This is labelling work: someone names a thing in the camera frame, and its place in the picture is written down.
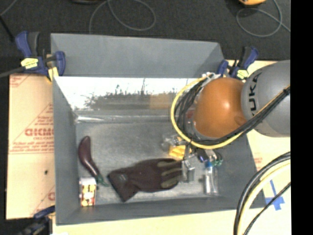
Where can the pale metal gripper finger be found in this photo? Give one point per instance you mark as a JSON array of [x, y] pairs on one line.
[[191, 174], [185, 166]]

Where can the yellow ribbed toy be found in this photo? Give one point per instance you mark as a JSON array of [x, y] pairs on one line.
[[177, 152]]

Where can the clear plastic bottle, blue cap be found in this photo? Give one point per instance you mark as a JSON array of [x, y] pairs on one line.
[[210, 181]]

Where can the clear glass thing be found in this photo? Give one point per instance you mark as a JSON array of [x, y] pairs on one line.
[[168, 141]]

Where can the dark brown glove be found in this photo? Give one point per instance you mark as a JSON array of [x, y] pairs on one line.
[[146, 176]]

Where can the purple toy eggplant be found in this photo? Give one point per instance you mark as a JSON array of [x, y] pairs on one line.
[[86, 154]]

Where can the small red and yellow box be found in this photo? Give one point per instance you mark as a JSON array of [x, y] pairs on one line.
[[87, 192]]

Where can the grey metal bin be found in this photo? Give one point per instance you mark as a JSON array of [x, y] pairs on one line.
[[137, 60]]

